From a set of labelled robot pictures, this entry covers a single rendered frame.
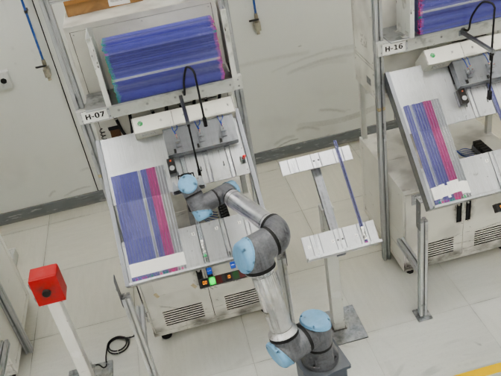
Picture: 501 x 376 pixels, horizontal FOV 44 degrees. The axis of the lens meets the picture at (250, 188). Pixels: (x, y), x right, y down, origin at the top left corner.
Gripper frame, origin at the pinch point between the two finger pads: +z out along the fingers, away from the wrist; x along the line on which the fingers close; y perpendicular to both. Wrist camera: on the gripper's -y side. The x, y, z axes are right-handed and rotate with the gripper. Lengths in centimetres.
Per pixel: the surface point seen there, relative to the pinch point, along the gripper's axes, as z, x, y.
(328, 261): 20, -58, -49
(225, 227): 5.9, -11.9, -20.5
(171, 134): 11.9, 2.3, 28.0
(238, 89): 14, -34, 42
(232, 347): 55, -2, -86
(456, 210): 45, -138, -44
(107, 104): 1, 26, 47
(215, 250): 3.9, -4.8, -29.2
